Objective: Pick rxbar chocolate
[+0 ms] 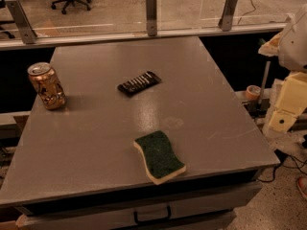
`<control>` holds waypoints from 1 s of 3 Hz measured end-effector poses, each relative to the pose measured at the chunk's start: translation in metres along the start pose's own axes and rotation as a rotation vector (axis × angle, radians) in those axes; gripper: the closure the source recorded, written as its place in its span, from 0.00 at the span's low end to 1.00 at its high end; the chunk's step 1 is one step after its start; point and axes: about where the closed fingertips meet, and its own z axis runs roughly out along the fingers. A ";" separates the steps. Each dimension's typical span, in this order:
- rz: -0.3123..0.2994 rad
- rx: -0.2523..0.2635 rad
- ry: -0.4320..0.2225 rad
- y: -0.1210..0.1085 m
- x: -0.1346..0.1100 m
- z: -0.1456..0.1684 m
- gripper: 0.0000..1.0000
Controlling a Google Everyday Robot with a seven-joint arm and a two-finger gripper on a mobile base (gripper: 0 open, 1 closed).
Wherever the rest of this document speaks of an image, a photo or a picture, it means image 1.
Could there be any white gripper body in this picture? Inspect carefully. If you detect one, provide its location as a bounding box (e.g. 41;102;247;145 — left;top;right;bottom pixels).
269;72;307;132

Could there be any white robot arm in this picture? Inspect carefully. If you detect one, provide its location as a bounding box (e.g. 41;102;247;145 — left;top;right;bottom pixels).
258;4;307;132

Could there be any roll of tape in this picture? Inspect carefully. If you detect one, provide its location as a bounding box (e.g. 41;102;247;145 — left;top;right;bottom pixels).
246;85;261;101

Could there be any grey drawer front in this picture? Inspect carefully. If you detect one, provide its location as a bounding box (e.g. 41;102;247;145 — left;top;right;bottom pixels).
16;181;262;230

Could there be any green and yellow sponge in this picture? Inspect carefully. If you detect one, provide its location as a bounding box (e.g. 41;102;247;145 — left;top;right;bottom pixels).
133;130;186;185

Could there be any gold soda can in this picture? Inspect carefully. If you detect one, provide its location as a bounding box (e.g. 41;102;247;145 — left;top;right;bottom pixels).
27;62;66;110

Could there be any glass barrier panel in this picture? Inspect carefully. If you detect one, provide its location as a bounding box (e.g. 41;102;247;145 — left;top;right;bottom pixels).
0;0;307;43

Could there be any black floor cable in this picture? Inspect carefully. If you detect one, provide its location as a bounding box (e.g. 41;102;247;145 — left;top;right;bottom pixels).
257;149;307;184

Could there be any right metal glass bracket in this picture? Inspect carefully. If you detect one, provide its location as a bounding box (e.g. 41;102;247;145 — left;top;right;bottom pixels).
218;0;238;32

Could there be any metal glass bracket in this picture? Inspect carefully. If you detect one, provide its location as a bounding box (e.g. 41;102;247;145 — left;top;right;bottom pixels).
146;0;157;36
6;0;36;44
218;0;238;32

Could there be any middle metal glass bracket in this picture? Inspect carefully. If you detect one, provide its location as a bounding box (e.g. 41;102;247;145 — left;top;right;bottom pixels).
146;0;157;36

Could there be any black drawer handle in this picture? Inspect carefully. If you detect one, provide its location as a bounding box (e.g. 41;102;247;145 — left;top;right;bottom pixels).
133;206;172;225

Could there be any left metal glass bracket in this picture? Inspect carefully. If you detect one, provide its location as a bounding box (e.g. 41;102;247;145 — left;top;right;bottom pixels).
6;0;36;44

